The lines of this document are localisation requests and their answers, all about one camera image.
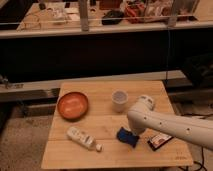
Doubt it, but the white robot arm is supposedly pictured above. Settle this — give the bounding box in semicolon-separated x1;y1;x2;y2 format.
127;95;213;151

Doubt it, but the white plastic cup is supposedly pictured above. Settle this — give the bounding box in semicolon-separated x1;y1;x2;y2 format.
111;90;128;113

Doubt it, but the orange wooden bowl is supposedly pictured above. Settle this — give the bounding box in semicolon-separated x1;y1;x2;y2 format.
57;92;89;120

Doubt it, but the blue crumpled cloth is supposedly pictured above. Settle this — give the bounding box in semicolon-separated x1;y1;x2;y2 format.
116;127;139;148

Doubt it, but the white tube bottle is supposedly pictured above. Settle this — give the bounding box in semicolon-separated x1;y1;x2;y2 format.
67;126;102;152

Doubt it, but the black bag on shelf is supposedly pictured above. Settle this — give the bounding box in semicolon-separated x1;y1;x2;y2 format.
101;10;124;25

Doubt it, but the red object on shelf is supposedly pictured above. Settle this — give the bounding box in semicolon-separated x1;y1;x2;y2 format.
124;4;145;24

